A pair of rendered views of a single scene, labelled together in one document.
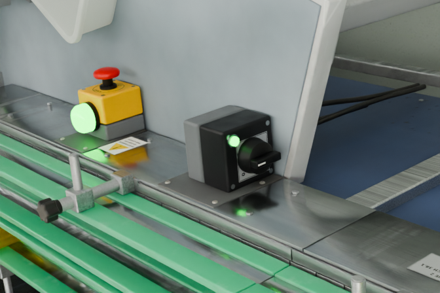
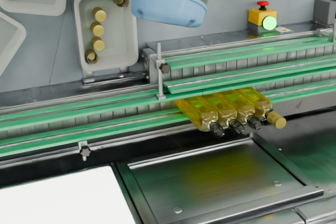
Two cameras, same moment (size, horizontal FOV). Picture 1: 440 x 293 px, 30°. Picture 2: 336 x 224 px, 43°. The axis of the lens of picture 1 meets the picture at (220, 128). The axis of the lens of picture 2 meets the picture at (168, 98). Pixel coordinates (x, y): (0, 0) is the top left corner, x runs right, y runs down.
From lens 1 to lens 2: 1.92 m
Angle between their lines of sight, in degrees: 65
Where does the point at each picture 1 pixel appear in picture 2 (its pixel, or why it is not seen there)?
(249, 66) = not seen: outside the picture
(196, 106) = (295, 6)
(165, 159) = (304, 26)
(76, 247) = (318, 63)
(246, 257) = not seen: outside the picture
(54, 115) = (223, 36)
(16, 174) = (287, 48)
